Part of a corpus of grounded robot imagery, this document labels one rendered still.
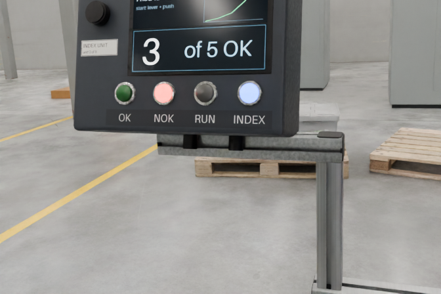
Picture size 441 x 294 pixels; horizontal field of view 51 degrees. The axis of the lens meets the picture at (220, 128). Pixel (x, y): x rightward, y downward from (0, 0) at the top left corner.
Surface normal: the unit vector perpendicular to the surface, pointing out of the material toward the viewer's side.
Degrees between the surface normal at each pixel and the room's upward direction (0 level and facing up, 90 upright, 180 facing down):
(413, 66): 90
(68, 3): 90
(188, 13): 75
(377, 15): 90
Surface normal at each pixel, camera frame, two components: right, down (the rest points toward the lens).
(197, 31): -0.32, -0.04
